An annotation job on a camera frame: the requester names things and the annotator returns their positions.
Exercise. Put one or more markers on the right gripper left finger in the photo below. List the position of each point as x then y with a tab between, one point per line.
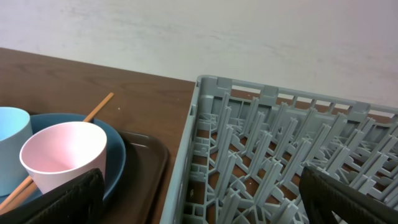
79	200

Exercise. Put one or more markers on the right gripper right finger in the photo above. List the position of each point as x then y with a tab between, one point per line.
324	197

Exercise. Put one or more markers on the grey dishwasher rack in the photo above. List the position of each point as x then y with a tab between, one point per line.
244	146

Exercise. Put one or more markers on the lower wooden chopstick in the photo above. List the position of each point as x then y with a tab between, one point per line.
22	197

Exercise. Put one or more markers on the wooden chopstick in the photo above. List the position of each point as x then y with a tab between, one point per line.
22	197
28	180

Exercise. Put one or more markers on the white pink cup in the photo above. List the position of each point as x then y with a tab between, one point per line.
61	152

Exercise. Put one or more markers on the brown serving tray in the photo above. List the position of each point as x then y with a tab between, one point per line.
135	194

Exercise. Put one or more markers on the upper wooden chopstick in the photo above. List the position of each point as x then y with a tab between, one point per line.
28	180

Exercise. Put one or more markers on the light blue cup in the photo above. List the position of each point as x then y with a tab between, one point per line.
16	129

